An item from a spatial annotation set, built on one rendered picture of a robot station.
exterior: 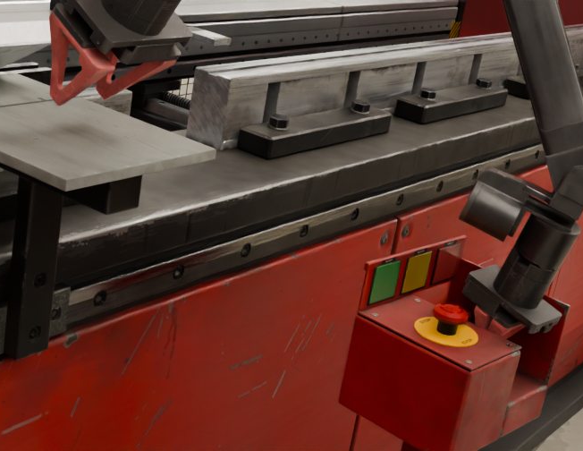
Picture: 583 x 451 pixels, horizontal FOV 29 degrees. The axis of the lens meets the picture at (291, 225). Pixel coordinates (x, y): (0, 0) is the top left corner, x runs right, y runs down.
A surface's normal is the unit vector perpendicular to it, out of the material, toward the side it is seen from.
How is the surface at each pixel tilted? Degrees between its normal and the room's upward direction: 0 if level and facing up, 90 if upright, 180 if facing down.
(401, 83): 90
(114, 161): 0
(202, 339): 90
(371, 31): 90
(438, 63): 90
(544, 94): 80
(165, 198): 0
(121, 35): 30
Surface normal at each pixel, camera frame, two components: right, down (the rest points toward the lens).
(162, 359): 0.80, 0.33
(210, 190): 0.16, -0.93
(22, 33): 0.77, -0.21
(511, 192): -0.24, 0.14
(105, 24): 0.55, -0.64
